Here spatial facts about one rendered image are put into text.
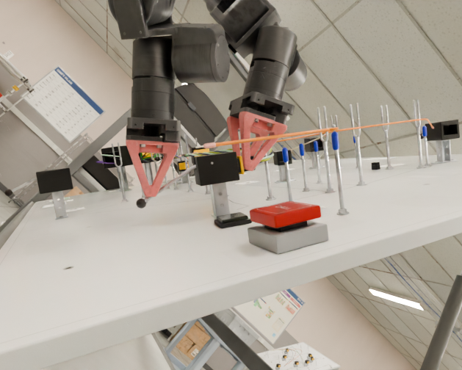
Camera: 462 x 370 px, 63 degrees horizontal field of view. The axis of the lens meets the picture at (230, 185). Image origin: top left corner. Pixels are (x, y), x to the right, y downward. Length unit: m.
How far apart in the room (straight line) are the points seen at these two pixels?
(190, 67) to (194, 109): 1.17
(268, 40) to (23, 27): 8.38
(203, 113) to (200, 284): 1.42
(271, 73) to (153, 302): 0.37
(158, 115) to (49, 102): 7.79
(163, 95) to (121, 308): 0.30
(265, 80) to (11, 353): 0.43
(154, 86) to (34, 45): 8.21
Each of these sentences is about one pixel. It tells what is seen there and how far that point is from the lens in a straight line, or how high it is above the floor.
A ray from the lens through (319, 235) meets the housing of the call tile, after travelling 0.36.
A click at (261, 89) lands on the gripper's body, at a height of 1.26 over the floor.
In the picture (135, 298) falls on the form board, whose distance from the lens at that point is 0.29.
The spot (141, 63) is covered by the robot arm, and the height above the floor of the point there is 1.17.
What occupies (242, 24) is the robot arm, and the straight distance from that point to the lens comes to 0.60.
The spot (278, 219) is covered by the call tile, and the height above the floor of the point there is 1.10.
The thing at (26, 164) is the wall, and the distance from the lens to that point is 8.13.
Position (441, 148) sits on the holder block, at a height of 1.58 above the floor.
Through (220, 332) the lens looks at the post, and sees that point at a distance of 1.15.
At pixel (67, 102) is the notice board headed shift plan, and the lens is 8.25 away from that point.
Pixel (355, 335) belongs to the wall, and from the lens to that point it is 10.27.
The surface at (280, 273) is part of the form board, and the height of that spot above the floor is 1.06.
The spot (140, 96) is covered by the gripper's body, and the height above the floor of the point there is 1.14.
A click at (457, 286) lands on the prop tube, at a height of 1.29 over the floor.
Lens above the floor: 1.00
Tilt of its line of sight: 15 degrees up
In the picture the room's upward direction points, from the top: 43 degrees clockwise
